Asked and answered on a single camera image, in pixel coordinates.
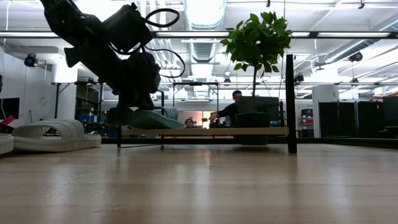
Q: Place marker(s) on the potted green plant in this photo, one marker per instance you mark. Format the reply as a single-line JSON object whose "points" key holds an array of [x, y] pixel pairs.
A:
{"points": [[258, 40]]}

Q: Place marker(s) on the background black rig frame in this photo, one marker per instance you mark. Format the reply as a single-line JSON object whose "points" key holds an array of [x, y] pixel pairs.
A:
{"points": [[196, 83], [57, 99]]}

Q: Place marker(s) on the round black ceiling fixture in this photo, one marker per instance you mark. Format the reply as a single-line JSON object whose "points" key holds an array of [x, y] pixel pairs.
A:
{"points": [[356, 57], [30, 60]]}

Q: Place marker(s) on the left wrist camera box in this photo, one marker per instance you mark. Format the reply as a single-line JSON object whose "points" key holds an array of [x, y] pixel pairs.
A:
{"points": [[127, 28]]}

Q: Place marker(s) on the teal green rubber slide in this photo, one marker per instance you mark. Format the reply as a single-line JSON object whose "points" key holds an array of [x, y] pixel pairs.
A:
{"points": [[155, 121]]}

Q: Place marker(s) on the black wall monitor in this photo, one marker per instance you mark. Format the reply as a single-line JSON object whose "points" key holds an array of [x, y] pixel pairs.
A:
{"points": [[9, 109]]}

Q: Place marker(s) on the red flat object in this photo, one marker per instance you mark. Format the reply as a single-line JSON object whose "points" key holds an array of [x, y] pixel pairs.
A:
{"points": [[9, 121]]}

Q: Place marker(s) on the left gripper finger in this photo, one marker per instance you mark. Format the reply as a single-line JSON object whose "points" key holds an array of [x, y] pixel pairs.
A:
{"points": [[119, 116]]}

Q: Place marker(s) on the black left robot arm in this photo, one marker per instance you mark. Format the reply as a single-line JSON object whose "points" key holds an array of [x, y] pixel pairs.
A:
{"points": [[71, 21]]}

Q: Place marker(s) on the large black box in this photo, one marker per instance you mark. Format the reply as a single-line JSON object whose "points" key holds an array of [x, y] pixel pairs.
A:
{"points": [[264, 104]]}

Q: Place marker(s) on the person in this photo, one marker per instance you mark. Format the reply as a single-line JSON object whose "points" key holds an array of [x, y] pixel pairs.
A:
{"points": [[189, 123], [228, 112]]}

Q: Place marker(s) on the black aluminium rig frame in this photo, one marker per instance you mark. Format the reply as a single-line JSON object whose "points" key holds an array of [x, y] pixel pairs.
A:
{"points": [[342, 141]]}

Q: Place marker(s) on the wooden shelf with black frame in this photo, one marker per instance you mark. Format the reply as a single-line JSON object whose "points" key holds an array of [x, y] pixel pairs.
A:
{"points": [[202, 131]]}

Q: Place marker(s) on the black room divider panels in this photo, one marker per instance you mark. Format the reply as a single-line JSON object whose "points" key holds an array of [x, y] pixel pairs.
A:
{"points": [[357, 115]]}

